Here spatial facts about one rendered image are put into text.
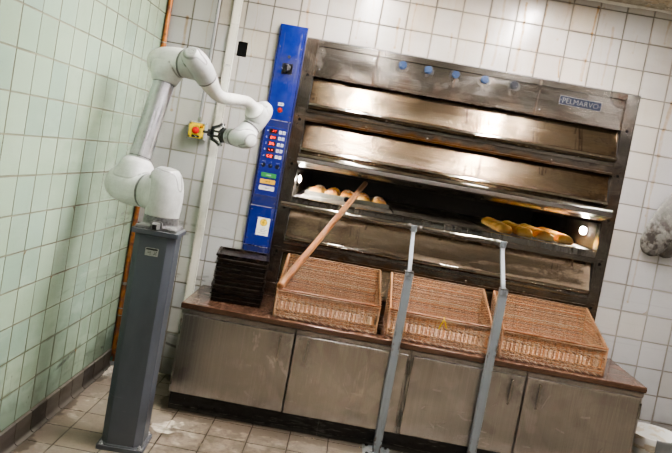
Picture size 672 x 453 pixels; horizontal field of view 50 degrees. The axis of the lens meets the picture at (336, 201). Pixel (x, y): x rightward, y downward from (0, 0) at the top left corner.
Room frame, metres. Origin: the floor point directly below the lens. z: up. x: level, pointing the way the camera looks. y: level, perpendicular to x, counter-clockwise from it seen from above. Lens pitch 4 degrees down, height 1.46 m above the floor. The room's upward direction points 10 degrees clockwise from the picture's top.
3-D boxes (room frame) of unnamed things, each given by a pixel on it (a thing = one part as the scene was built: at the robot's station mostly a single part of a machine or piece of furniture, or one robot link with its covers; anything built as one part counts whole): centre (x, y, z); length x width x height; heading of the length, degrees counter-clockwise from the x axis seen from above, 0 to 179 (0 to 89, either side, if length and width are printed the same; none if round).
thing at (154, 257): (3.19, 0.76, 0.50); 0.21 x 0.21 x 1.00; 2
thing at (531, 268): (4.18, -0.64, 1.02); 1.79 x 0.11 x 0.19; 89
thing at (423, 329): (3.91, -0.66, 0.72); 0.56 x 0.49 x 0.28; 88
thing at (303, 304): (3.92, -0.05, 0.72); 0.56 x 0.49 x 0.28; 90
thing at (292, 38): (5.13, 0.39, 1.07); 1.93 x 0.16 x 2.15; 179
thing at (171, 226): (3.17, 0.75, 1.03); 0.22 x 0.18 x 0.06; 2
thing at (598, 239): (5.12, -0.58, 1.05); 2.10 x 1.91 x 2.10; 89
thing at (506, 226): (4.61, -1.23, 1.21); 0.61 x 0.48 x 0.06; 179
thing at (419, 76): (4.20, -0.64, 1.99); 1.80 x 0.08 x 0.21; 89
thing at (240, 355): (3.89, -0.52, 0.29); 2.42 x 0.56 x 0.58; 89
